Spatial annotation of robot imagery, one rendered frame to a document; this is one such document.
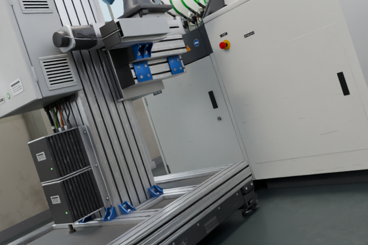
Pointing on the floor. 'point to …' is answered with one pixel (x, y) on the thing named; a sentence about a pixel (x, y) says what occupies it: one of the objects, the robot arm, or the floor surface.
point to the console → (298, 74)
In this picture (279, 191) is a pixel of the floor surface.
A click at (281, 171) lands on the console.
